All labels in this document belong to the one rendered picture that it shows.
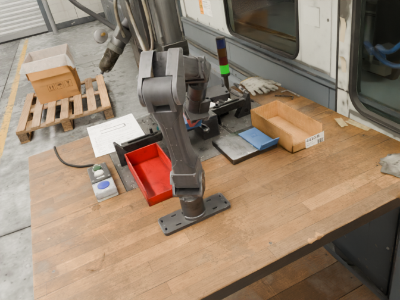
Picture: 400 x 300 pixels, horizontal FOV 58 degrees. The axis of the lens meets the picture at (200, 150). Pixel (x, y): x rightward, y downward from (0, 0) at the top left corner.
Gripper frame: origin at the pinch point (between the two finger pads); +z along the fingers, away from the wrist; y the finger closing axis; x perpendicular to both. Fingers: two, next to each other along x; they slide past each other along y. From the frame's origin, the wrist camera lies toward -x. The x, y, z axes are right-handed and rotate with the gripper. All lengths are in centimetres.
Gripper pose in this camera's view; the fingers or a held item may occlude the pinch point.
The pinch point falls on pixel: (191, 124)
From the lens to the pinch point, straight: 121.3
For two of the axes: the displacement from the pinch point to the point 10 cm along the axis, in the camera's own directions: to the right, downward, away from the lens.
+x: -9.1, 2.7, -3.1
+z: -1.2, 5.6, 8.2
